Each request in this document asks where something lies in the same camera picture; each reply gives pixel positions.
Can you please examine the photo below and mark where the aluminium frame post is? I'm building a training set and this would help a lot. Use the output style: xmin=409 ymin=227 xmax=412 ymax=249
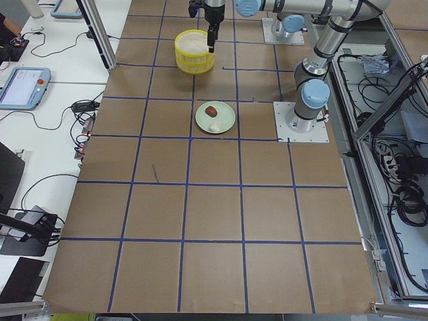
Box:
xmin=76 ymin=0 xmax=117 ymax=71

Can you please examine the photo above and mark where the teach pendant tablet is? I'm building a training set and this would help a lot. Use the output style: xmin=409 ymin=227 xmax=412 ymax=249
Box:
xmin=1 ymin=67 xmax=51 ymax=111

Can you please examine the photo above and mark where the dark red bun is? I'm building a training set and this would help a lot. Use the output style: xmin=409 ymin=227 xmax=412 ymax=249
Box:
xmin=205 ymin=106 xmax=218 ymax=118

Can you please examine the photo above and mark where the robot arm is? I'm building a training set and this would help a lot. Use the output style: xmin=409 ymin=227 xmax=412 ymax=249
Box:
xmin=235 ymin=1 xmax=390 ymax=134
xmin=188 ymin=1 xmax=304 ymax=53

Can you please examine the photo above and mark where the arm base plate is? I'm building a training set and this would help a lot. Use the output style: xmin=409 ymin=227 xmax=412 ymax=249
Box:
xmin=273 ymin=102 xmax=329 ymax=144
xmin=262 ymin=18 xmax=304 ymax=46

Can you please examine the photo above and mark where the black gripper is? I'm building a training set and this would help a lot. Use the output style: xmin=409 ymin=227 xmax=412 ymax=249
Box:
xmin=188 ymin=0 xmax=225 ymax=53

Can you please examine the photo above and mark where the white bun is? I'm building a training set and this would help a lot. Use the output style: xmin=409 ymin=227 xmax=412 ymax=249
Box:
xmin=209 ymin=121 xmax=221 ymax=132

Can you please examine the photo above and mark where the light green plate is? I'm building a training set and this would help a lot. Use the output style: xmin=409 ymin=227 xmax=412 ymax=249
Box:
xmin=195 ymin=101 xmax=236 ymax=134

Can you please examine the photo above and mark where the black camera stand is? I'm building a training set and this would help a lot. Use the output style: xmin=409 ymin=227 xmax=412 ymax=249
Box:
xmin=1 ymin=206 xmax=60 ymax=244

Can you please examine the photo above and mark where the yellow steamer layer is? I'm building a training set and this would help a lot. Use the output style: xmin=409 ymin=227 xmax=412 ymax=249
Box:
xmin=175 ymin=29 xmax=210 ymax=58
xmin=175 ymin=51 xmax=215 ymax=75

